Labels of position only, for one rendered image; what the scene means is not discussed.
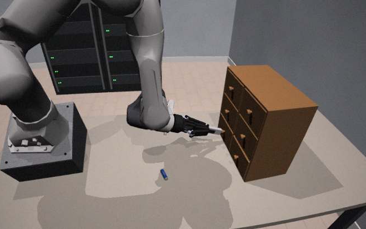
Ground blue aa battery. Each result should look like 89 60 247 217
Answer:
160 169 168 181

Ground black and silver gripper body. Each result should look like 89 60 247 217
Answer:
170 114 193 133

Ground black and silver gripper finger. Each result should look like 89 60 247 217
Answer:
184 115 221 129
184 123 222 138

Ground brown wooden drawer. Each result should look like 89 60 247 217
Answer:
240 88 267 137
225 69 244 109
229 135 250 180
221 93 238 131
218 113 233 150
234 114 258 160

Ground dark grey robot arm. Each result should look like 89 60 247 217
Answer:
0 0 174 153

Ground brown wooden chest of drawers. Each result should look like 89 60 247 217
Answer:
223 65 318 182

